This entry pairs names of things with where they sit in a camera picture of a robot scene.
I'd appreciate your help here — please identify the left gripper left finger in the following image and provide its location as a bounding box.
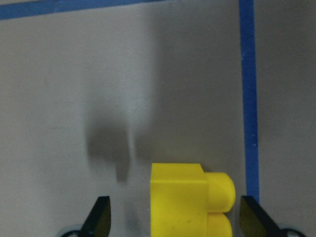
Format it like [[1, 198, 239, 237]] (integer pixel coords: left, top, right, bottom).
[[78, 196, 111, 237]]

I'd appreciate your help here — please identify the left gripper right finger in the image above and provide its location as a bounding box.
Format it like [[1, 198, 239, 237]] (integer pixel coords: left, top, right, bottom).
[[239, 196, 280, 237]]

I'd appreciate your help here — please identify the yellow toy block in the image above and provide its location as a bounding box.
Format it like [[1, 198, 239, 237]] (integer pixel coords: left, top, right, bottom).
[[150, 163, 236, 237]]

